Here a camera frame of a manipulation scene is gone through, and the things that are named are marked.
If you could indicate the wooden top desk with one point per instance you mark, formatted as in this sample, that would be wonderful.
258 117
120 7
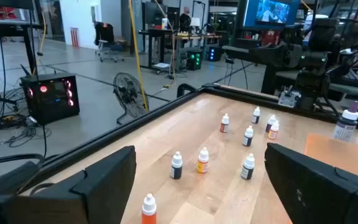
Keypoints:
197 36

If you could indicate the computer tower blue lights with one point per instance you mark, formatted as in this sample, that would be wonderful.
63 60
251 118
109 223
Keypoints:
213 54

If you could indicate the small orange food coloring bottle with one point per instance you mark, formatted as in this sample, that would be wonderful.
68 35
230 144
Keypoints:
148 214

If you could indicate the large purple food coloring bottle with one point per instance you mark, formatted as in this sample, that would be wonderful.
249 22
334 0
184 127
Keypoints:
343 129

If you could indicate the small black food coloring bottle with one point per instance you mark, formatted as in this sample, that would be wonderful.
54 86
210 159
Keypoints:
176 169

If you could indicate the orange translucent plastic bin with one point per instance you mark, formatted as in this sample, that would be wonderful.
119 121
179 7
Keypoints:
346 155

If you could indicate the black office chair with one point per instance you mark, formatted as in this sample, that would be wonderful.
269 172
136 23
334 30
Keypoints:
104 34

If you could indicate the white flat paper stack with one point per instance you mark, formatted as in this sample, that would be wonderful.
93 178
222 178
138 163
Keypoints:
162 65

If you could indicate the small red food coloring bottle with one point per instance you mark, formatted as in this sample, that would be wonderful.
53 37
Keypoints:
224 127

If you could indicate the black metal workbench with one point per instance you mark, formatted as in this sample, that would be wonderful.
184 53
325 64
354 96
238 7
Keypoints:
8 28

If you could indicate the person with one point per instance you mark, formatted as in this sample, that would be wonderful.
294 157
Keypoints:
185 21

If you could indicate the small blue food coloring bottle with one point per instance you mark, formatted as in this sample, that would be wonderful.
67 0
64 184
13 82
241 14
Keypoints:
248 139

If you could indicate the black aluminium table frame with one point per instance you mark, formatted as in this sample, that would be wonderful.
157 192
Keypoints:
154 114

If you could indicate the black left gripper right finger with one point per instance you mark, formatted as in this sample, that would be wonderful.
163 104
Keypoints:
315 193

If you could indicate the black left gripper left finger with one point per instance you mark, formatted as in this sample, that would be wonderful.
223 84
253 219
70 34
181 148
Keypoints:
104 186

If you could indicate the large blue display screen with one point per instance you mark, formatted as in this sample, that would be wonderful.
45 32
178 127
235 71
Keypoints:
272 11

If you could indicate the black backlit keyboard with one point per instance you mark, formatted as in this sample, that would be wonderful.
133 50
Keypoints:
346 82

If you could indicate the black computer tower red lights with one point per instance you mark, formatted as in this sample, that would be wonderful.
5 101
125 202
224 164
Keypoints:
51 105

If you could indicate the dark grey desk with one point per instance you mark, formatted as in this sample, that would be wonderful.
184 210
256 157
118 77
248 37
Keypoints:
238 51

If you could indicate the small yellow food coloring bottle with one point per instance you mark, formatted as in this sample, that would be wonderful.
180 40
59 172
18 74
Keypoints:
202 165

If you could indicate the small white table lamp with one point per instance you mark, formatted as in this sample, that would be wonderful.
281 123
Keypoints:
195 21

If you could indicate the small dark food coloring bottle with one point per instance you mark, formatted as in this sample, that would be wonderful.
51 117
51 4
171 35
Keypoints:
255 118
247 170

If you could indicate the black floor fan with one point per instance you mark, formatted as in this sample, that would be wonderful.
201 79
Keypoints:
129 93

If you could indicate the black standing desk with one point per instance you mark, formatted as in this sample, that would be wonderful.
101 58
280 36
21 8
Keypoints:
157 31

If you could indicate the computer tower green lights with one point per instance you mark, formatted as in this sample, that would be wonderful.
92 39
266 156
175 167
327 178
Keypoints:
194 60

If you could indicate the red white striped sign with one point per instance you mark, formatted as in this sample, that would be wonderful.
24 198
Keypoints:
74 37

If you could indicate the small peach food coloring bottle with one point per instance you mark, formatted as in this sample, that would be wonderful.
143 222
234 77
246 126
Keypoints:
273 133

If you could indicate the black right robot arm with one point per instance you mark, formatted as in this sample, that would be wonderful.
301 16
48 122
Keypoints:
309 62

